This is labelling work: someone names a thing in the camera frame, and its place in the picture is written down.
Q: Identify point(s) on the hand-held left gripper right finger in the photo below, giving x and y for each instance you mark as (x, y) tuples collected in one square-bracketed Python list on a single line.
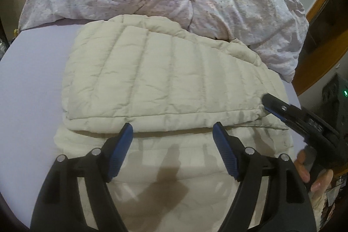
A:
[(226, 151)]

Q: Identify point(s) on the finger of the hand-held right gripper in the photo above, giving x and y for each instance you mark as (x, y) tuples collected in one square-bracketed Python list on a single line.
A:
[(272, 101)]

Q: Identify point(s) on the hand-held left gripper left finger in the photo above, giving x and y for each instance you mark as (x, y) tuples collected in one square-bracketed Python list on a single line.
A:
[(121, 151)]

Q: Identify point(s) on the cream quilted puffer jacket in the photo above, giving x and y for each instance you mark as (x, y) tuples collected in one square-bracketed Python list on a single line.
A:
[(168, 77)]

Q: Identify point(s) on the person's right hand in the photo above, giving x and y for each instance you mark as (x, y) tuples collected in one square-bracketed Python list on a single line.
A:
[(302, 170)]

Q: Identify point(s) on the black device with green light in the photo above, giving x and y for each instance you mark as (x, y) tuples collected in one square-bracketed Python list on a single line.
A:
[(335, 101)]

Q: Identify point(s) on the white fluffy cloth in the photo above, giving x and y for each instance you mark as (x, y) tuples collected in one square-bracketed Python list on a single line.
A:
[(322, 204)]

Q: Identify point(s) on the brown wooden frame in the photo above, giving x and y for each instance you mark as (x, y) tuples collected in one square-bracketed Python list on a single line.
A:
[(312, 17)]

